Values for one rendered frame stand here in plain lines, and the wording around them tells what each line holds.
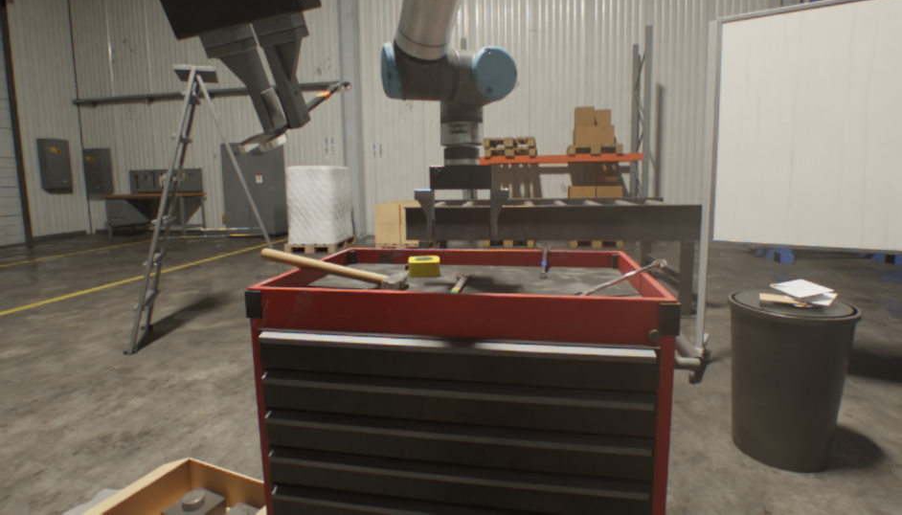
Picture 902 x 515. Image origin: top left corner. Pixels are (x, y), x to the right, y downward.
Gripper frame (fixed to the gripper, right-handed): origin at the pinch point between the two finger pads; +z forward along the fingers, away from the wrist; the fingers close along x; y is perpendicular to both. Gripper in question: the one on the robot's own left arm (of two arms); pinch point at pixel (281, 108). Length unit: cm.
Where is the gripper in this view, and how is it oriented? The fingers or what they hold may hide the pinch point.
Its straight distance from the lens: 51.2
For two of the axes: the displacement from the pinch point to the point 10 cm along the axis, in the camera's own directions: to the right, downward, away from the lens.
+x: -9.8, 1.1, 1.8
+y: 1.0, -5.1, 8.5
